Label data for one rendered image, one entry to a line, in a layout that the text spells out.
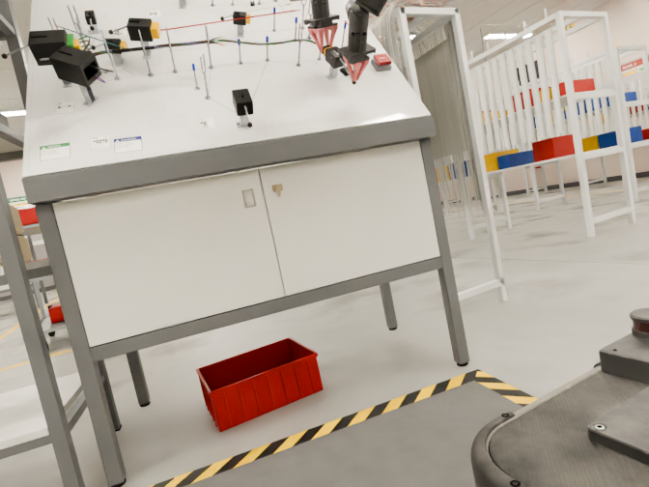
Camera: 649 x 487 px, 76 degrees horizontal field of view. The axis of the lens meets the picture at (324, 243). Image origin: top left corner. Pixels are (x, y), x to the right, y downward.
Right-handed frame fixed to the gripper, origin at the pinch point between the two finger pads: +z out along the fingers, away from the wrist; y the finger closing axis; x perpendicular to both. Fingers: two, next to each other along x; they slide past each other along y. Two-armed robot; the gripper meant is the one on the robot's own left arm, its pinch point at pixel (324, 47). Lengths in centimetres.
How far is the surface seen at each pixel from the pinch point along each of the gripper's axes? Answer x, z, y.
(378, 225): 37, 48, 11
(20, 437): 31, 62, 123
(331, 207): 30, 39, 23
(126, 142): 3, 9, 70
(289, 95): 4.4, 9.8, 18.6
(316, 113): 14.9, 14.6, 15.7
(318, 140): 23.5, 19.4, 21.3
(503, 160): -101, 162, -254
